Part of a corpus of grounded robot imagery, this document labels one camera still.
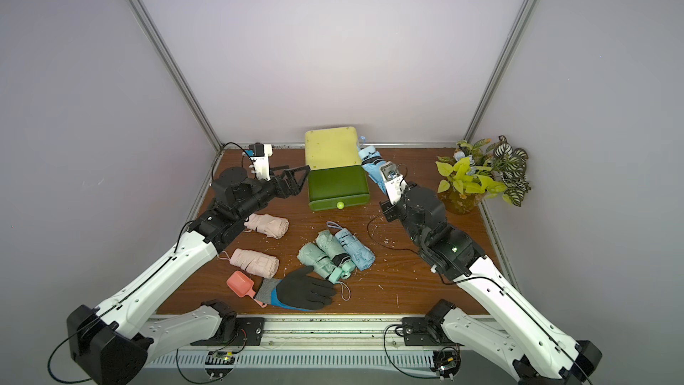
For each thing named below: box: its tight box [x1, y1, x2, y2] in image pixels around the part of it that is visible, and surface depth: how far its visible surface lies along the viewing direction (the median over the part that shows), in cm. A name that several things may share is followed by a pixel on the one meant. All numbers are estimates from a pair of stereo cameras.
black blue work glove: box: [253, 265, 337, 311], surface depth 81 cm
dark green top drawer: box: [307, 164, 370, 212], surface depth 87 cm
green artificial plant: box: [435, 135, 532, 207], surface depth 83 cm
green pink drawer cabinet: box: [304, 126, 368, 185], surface depth 93 cm
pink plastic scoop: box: [226, 270, 268, 309], surface depth 82 cm
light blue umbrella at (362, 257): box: [325, 221, 376, 271], surface depth 86 cm
